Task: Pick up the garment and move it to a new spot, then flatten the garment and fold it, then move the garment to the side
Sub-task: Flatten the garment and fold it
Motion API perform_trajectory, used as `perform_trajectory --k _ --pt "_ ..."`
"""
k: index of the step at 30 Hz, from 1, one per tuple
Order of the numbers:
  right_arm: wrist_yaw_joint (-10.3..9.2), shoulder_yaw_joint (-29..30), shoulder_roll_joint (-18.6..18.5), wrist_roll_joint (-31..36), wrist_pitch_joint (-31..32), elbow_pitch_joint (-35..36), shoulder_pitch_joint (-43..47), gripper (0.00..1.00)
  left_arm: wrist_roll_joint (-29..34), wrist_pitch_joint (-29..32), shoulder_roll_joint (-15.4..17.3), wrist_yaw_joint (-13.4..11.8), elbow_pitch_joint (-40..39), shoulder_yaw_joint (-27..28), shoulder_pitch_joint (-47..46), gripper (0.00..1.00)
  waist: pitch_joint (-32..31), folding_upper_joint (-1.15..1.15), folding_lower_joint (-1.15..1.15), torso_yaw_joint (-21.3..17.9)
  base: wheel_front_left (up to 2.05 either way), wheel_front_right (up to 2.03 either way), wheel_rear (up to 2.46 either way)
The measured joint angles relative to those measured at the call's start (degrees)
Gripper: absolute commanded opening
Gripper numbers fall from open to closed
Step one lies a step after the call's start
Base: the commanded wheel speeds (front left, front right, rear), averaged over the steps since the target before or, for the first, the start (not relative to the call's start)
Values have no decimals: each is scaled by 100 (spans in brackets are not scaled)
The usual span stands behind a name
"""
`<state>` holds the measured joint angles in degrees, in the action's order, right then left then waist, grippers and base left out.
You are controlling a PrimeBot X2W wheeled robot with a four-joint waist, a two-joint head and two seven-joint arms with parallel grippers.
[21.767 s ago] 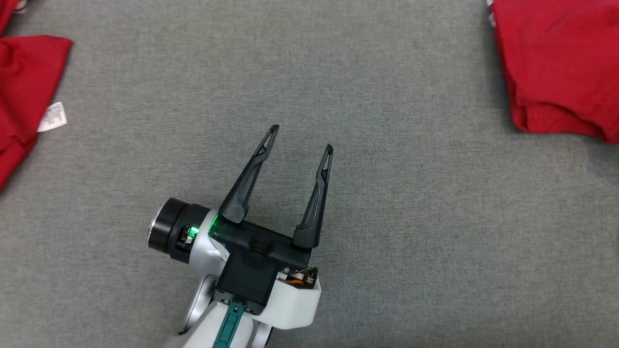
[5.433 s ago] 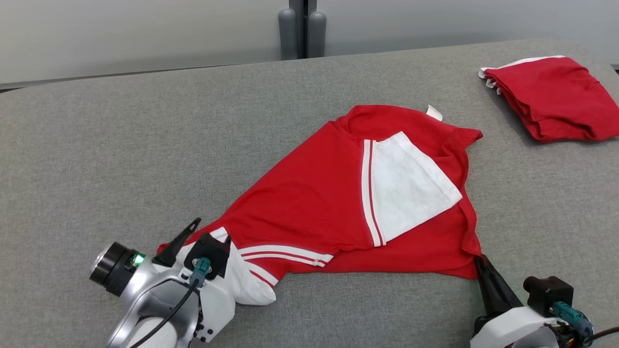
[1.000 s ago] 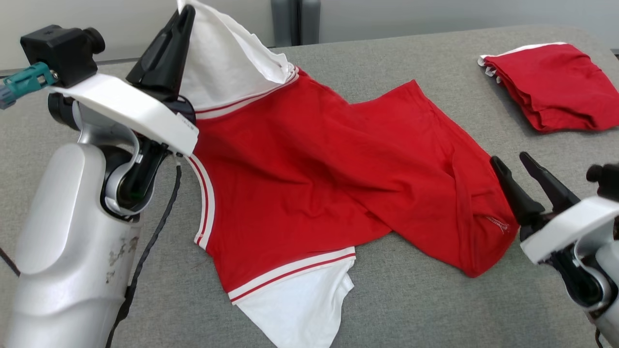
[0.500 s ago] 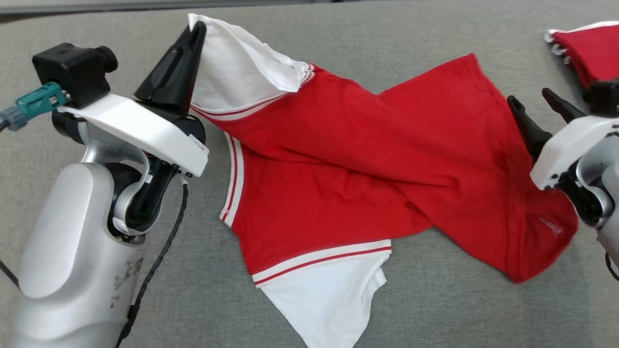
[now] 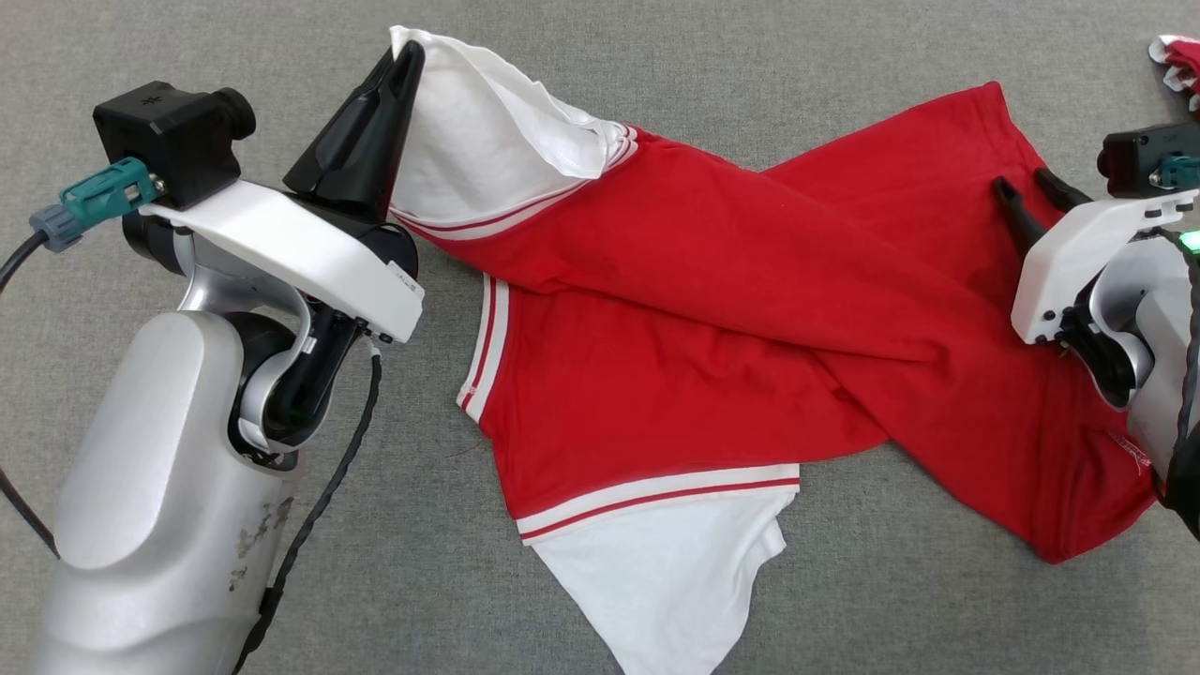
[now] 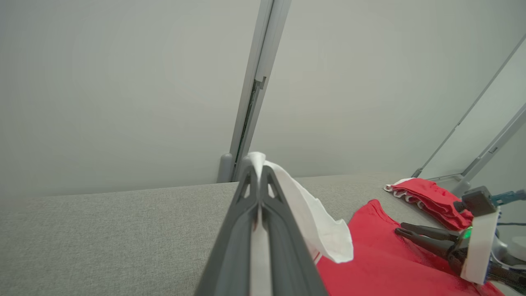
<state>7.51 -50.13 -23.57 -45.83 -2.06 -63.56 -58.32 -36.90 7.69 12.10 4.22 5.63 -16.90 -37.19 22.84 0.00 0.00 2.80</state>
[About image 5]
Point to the red garment with white band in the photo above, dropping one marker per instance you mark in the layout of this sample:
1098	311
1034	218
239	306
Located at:
1181	66

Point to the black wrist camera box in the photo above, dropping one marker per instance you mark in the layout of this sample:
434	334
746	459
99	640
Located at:
1139	155
169	136

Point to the red jersey with black print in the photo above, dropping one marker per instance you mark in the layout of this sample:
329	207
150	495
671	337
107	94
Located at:
703	356

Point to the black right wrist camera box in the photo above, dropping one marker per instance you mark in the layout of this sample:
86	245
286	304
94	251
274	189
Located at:
1139	155

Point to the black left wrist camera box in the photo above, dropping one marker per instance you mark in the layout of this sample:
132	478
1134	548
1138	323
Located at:
169	136

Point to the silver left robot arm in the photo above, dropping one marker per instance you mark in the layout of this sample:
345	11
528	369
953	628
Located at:
141	469

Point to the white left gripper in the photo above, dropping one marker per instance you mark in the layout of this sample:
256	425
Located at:
309	253

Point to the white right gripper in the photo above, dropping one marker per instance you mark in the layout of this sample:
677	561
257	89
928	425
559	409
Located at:
1059	272

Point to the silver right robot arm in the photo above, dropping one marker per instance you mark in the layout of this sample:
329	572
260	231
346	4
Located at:
1158	309

